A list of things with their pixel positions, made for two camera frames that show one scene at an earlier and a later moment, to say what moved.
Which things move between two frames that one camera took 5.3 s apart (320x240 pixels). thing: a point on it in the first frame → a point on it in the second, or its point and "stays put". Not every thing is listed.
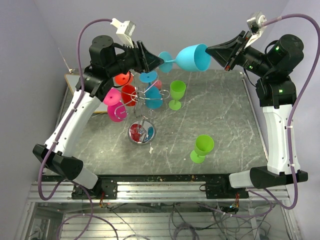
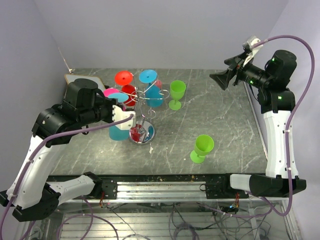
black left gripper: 146,61 → 109,102
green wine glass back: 177,89 stays put
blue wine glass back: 193,58 → 115,134
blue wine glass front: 154,91 stays put
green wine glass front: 204,144 stays put
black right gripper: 226,52 → 223,78
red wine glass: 128,92 stays put
